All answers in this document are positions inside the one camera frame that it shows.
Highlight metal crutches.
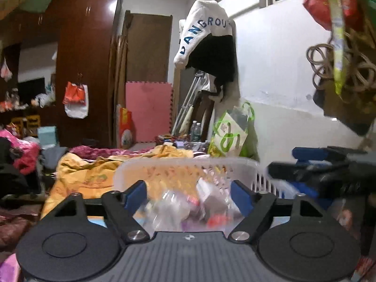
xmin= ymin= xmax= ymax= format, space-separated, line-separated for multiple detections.
xmin=171 ymin=71 xmax=207 ymax=136

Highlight yellow green strap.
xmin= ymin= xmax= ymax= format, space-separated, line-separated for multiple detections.
xmin=322 ymin=0 xmax=349 ymax=95

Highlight pink foam mat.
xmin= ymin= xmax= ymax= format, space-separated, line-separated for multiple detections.
xmin=125 ymin=81 xmax=174 ymax=143

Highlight red white plastic bag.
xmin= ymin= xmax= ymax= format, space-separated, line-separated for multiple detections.
xmin=62 ymin=81 xmax=89 ymax=119

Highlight clutter of small items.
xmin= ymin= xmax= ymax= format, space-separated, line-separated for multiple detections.
xmin=157 ymin=133 xmax=212 ymax=152

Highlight black clothing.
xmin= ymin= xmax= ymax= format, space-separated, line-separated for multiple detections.
xmin=0 ymin=137 xmax=40 ymax=199

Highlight small white packet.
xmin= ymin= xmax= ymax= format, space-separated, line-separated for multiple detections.
xmin=196 ymin=179 xmax=234 ymax=213

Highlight magenta floral blanket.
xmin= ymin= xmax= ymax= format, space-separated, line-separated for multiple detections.
xmin=68 ymin=145 xmax=157 ymax=160

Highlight brown quilted jacket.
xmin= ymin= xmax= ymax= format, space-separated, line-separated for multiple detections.
xmin=0 ymin=204 xmax=42 ymax=249

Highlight white plastic basket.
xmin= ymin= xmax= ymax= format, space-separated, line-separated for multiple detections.
xmin=113 ymin=156 xmax=293 ymax=234

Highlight light blue mat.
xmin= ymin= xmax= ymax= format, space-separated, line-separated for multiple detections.
xmin=87 ymin=215 xmax=109 ymax=229

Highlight pink striped cloth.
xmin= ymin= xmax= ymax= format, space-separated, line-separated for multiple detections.
xmin=0 ymin=252 xmax=22 ymax=282

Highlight pink clothes pile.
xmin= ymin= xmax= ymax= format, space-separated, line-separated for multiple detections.
xmin=0 ymin=129 xmax=41 ymax=169

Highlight brown wooden wardrobe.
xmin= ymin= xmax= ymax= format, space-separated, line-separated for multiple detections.
xmin=0 ymin=0 xmax=123 ymax=150

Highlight white black hanging jacket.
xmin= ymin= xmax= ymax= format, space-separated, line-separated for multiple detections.
xmin=173 ymin=0 xmax=241 ymax=104

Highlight red printed bag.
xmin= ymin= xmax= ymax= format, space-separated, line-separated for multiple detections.
xmin=302 ymin=0 xmax=363 ymax=32

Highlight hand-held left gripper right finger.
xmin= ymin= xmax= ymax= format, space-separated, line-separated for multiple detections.
xmin=229 ymin=180 xmax=321 ymax=243

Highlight red yellow sack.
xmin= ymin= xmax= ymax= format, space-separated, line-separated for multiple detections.
xmin=118 ymin=105 xmax=136 ymax=149

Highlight green white tote bag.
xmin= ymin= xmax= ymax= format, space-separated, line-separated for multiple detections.
xmin=208 ymin=102 xmax=259 ymax=160

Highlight small hanging plastic bag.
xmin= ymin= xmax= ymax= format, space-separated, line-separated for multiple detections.
xmin=0 ymin=57 xmax=13 ymax=83

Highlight orange floral blanket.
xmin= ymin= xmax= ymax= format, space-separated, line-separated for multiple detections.
xmin=41 ymin=145 xmax=195 ymax=218

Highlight teal box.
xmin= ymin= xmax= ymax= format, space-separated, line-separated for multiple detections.
xmin=37 ymin=125 xmax=58 ymax=148

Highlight clear plastic bag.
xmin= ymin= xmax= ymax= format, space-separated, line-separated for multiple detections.
xmin=145 ymin=189 xmax=204 ymax=233

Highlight black television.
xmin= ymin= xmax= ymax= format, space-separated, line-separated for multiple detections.
xmin=18 ymin=77 xmax=46 ymax=104

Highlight dark hanging bag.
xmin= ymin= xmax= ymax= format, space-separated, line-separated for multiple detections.
xmin=312 ymin=84 xmax=376 ymax=136

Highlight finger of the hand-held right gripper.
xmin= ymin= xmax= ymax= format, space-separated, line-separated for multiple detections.
xmin=267 ymin=160 xmax=341 ymax=210
xmin=292 ymin=146 xmax=376 ymax=165

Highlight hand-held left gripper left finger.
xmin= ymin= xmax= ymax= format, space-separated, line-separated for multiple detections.
xmin=54 ymin=180 xmax=150 ymax=244

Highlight coiled tan rope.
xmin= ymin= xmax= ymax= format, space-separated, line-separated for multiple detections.
xmin=306 ymin=31 xmax=376 ymax=92

